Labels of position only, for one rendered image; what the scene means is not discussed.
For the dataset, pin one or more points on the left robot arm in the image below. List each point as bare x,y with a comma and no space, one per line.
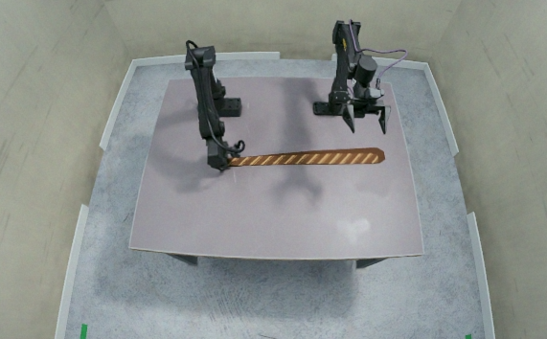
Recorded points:
339,96

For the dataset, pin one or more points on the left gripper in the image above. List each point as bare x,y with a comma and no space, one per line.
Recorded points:
356,109

